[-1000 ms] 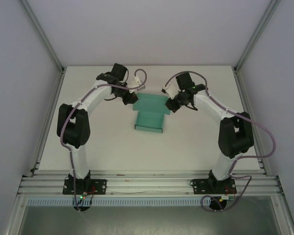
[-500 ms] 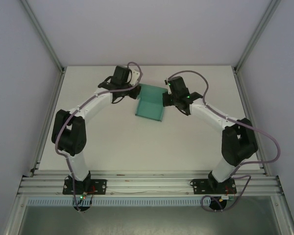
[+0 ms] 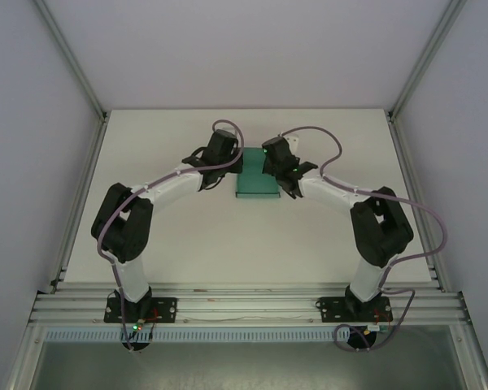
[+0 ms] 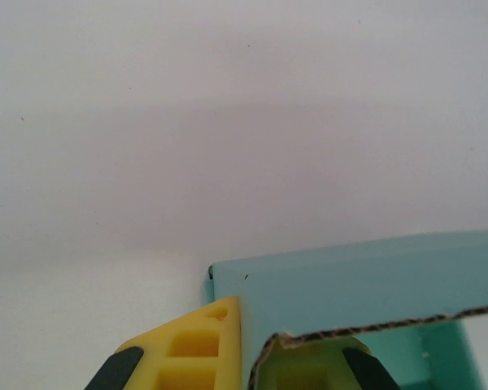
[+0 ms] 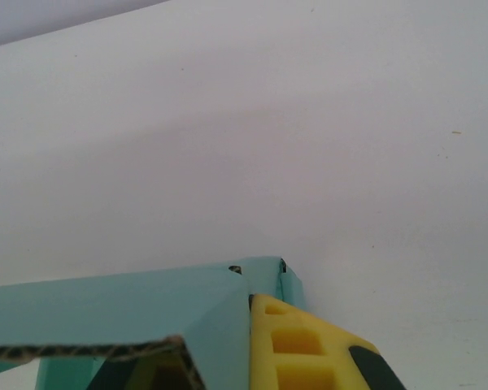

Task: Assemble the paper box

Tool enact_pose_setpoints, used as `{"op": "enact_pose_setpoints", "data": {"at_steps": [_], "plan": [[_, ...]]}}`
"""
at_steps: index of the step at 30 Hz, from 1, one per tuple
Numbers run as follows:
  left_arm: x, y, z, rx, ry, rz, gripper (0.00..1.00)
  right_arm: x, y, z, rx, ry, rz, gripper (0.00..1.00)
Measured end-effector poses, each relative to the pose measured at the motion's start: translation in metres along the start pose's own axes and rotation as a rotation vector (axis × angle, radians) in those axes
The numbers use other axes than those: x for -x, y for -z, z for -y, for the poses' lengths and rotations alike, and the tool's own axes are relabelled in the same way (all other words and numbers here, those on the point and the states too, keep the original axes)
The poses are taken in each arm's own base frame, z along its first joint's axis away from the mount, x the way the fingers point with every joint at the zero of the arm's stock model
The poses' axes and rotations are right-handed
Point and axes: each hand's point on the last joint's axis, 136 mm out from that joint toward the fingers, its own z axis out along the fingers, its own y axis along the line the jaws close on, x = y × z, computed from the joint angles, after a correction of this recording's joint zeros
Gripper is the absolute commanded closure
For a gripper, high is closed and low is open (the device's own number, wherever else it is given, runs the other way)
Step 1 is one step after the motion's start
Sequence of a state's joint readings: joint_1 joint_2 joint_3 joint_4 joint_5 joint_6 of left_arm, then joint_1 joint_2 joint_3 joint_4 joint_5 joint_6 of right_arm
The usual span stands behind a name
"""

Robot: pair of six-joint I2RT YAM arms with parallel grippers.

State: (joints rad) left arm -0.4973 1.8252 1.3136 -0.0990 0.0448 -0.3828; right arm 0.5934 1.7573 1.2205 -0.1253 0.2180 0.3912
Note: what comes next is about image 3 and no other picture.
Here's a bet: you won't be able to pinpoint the teal paper box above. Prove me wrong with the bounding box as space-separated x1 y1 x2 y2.
233 146 282 201

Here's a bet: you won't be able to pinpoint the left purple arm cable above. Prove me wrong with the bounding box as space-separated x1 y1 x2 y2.
96 119 242 353

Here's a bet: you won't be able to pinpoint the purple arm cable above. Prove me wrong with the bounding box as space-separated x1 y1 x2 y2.
96 119 242 353
278 125 449 353

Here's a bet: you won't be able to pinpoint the right aluminium table side rail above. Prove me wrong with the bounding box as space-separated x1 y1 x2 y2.
386 113 463 292

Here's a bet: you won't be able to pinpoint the aluminium table side rail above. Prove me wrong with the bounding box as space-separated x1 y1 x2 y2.
50 113 109 293
386 113 463 292

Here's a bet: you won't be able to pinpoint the left aluminium table side rail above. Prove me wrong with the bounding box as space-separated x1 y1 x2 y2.
50 113 109 293

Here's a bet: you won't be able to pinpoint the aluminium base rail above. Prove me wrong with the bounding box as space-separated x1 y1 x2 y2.
28 284 472 326

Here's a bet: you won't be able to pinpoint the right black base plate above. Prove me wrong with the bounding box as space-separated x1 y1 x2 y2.
315 296 391 324

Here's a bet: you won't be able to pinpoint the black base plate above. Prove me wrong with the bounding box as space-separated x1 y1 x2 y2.
103 297 178 324
315 296 391 324

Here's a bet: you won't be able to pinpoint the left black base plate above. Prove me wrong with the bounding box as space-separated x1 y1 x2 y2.
103 297 178 324

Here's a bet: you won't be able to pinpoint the grey slotted cable duct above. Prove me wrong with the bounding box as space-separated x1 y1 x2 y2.
44 328 377 343

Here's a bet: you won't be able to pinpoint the left aluminium frame post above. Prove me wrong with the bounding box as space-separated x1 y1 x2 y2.
34 0 109 122

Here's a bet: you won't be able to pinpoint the aluminium frame post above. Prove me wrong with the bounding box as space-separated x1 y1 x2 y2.
387 0 468 119
34 0 109 122

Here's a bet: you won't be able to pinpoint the right aluminium frame post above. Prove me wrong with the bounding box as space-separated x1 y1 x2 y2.
387 0 468 119

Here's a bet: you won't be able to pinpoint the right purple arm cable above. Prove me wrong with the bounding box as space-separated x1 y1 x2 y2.
278 125 449 353

